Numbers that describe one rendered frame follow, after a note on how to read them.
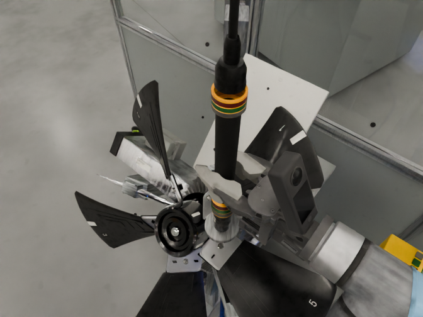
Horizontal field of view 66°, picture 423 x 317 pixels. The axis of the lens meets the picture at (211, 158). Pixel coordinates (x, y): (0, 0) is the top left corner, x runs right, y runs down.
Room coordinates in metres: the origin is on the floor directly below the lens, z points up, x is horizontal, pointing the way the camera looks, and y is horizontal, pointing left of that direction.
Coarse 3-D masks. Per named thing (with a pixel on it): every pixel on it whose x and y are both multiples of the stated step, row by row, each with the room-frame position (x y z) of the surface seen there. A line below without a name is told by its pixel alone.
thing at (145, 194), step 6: (96, 174) 0.59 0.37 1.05; (108, 180) 0.57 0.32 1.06; (114, 180) 0.56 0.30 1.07; (120, 186) 0.54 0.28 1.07; (138, 192) 0.50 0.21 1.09; (144, 192) 0.49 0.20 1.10; (150, 192) 0.49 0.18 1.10; (150, 198) 0.48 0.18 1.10; (156, 198) 0.47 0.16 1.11; (162, 198) 0.47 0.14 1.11; (168, 204) 0.45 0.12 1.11
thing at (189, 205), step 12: (204, 192) 0.43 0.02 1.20; (180, 204) 0.37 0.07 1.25; (192, 204) 0.38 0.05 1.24; (168, 216) 0.35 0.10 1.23; (180, 216) 0.34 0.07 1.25; (192, 216) 0.33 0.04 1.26; (156, 228) 0.33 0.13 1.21; (168, 228) 0.33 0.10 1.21; (180, 228) 0.32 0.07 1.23; (192, 228) 0.31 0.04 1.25; (204, 228) 0.32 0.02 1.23; (168, 240) 0.30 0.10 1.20; (180, 240) 0.30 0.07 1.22; (192, 240) 0.29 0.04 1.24; (204, 240) 0.30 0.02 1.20; (168, 252) 0.28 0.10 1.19; (180, 252) 0.28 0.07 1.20; (192, 252) 0.28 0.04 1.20
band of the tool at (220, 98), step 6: (216, 90) 0.31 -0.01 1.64; (246, 90) 0.29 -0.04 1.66; (216, 96) 0.28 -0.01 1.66; (222, 96) 0.31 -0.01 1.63; (228, 96) 0.31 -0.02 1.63; (234, 96) 0.31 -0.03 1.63; (240, 96) 0.31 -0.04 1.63; (246, 96) 0.28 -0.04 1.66; (222, 102) 0.27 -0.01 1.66; (228, 102) 0.27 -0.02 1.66; (234, 102) 0.27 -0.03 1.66; (228, 108) 0.27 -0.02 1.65; (234, 108) 0.27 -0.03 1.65
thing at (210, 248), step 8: (208, 240) 0.31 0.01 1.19; (232, 240) 0.31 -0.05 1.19; (240, 240) 0.31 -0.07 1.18; (208, 248) 0.29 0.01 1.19; (216, 248) 0.29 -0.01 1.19; (224, 248) 0.29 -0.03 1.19; (232, 248) 0.29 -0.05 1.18; (208, 256) 0.27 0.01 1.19; (216, 256) 0.27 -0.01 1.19; (224, 256) 0.27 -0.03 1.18; (216, 264) 0.25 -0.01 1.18
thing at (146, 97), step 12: (156, 84) 0.58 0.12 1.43; (144, 96) 0.60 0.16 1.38; (156, 96) 0.56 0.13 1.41; (144, 108) 0.59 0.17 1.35; (156, 108) 0.54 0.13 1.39; (144, 120) 0.58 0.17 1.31; (156, 120) 0.53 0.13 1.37; (144, 132) 0.59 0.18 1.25; (156, 132) 0.52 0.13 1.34; (156, 144) 0.51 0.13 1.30; (168, 168) 0.44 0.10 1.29
